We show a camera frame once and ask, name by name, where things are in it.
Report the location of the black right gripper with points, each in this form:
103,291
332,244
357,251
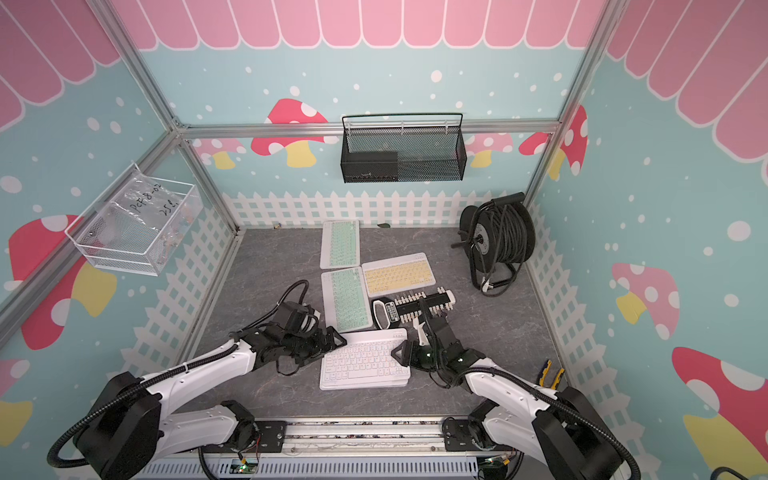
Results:
414,355

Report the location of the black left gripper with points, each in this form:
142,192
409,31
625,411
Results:
297,351

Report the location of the pink key keyboard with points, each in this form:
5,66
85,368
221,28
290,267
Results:
338,383

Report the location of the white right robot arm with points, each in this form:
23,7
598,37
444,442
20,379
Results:
558,428

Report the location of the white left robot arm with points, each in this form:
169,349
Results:
137,420

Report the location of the near green key keyboard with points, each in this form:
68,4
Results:
345,300

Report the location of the green key keyboard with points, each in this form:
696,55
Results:
345,300
340,246

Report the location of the yellow key white keyboard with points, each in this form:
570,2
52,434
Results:
398,274

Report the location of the far green key keyboard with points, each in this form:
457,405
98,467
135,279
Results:
340,246

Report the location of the black box in basket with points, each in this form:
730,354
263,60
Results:
370,167

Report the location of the plastic bag in basket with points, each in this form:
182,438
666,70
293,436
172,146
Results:
143,207

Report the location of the yellow handled pliers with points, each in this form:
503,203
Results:
544,373

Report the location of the black cable reel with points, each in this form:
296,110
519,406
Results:
497,237

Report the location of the clear wire wall basket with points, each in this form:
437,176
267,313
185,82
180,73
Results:
97,237

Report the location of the black wire mesh basket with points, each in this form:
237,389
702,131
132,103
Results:
430,146

